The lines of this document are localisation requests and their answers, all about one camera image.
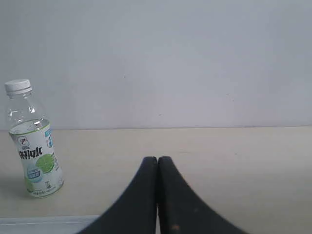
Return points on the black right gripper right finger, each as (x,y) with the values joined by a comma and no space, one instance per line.
(181,210)

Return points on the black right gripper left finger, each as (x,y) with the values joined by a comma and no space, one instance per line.
(134,212)

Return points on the clear plastic drink bottle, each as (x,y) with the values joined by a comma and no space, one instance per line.
(30,130)

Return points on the white bottle cap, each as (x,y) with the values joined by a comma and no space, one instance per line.
(17,87)

